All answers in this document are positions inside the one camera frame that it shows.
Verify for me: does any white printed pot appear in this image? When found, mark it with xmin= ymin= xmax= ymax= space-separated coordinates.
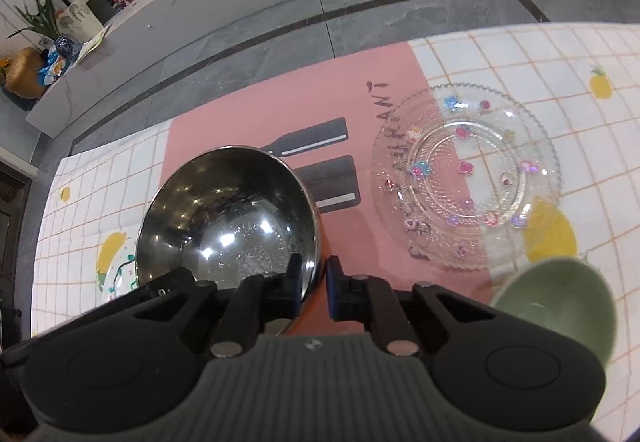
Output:
xmin=57 ymin=2 xmax=104 ymax=43

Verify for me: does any clear glass flower plate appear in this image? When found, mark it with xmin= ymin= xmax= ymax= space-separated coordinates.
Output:
xmin=371 ymin=82 xmax=560 ymax=271

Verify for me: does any pink bottle print mat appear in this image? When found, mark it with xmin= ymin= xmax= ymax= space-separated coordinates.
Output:
xmin=165 ymin=43 xmax=501 ymax=338

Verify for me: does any folded paper booklet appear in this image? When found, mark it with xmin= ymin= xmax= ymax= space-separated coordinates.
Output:
xmin=75 ymin=24 xmax=114 ymax=63

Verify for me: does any green ceramic bowl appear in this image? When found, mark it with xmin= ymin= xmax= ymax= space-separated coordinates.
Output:
xmin=489 ymin=257 xmax=617 ymax=369

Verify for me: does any white checkered lemon tablecloth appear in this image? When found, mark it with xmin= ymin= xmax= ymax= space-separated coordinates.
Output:
xmin=31 ymin=22 xmax=640 ymax=423

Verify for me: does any green leafy plant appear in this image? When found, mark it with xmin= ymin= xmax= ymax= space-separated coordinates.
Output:
xmin=7 ymin=0 xmax=68 ymax=41

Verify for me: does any yellow round vase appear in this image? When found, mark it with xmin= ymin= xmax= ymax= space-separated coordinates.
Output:
xmin=4 ymin=46 xmax=49 ymax=99

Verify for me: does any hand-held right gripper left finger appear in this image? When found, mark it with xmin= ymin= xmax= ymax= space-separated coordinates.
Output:
xmin=117 ymin=256 xmax=307 ymax=357

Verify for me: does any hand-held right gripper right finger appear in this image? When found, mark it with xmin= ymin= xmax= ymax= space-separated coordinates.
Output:
xmin=325 ymin=256 xmax=505 ymax=357

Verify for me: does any dark wooden cabinet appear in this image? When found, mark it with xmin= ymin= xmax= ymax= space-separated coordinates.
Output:
xmin=0 ymin=157 xmax=32 ymax=323

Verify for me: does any blue snack bag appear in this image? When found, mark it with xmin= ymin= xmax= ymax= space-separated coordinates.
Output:
xmin=37 ymin=34 xmax=81 ymax=85

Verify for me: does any stack of dark bowls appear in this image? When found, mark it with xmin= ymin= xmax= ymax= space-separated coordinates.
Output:
xmin=136 ymin=146 xmax=324 ymax=323

